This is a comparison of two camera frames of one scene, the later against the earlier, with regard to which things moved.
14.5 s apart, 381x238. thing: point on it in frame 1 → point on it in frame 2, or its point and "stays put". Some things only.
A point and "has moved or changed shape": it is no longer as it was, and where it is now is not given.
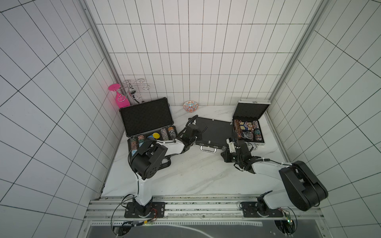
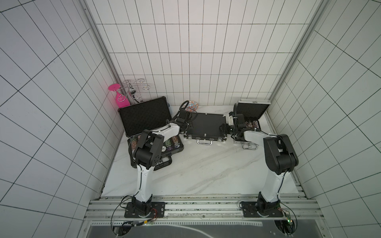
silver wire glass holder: x=130 y=90 stays put
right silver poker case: x=245 y=123 stays put
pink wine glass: x=121 y=100 stays put
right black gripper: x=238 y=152 → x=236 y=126
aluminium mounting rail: x=197 y=208 stays put
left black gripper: x=198 y=135 → x=191 y=123
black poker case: x=215 y=133 has moved or changed shape
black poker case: x=143 y=121 stays put
